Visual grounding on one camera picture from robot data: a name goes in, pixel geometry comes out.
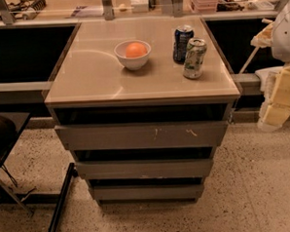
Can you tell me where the grey drawer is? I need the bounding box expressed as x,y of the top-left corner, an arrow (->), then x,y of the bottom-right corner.
89,184 -> 204,202
55,121 -> 228,151
76,159 -> 213,179

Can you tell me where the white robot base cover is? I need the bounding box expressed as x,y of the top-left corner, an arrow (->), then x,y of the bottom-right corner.
255,66 -> 282,93

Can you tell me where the white box on shelf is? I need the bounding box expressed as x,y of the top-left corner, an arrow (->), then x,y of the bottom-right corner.
130,0 -> 149,13

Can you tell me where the dark chair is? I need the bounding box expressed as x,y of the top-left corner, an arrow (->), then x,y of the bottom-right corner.
0,112 -> 33,215

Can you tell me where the black metal floor bar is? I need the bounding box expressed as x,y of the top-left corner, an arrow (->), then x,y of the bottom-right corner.
48,163 -> 77,232

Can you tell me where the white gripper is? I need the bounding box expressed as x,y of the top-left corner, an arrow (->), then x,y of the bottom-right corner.
257,63 -> 290,132

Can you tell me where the black cable bundle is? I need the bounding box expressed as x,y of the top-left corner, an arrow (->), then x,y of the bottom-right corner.
0,0 -> 48,19

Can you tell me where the dark blue soda can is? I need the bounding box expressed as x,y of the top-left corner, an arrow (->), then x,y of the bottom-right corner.
173,25 -> 195,63

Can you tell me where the white ceramic bowl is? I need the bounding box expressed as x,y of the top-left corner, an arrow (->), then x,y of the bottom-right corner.
114,40 -> 151,70

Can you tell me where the grey bottom drawer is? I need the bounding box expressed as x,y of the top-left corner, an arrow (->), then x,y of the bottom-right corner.
89,184 -> 204,202

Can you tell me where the green white soda can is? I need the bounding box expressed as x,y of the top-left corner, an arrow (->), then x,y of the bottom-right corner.
183,37 -> 207,79

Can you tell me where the orange fruit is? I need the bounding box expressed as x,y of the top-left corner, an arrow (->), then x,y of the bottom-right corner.
125,42 -> 148,58

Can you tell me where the grey top drawer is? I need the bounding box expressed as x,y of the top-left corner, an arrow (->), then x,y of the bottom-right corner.
55,121 -> 228,151

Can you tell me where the grey drawer cabinet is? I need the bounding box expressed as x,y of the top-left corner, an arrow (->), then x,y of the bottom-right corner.
40,13 -> 248,212

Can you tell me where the white stick with tip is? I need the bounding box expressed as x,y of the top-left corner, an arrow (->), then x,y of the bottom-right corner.
239,19 -> 273,74

